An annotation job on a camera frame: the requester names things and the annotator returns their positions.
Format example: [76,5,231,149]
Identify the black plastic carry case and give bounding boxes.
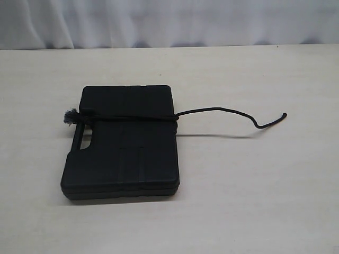
[60,85,180,200]

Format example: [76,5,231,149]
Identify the black braided rope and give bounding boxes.
[63,106,288,130]

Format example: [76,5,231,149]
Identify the white backdrop curtain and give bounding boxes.
[1,1,338,49]

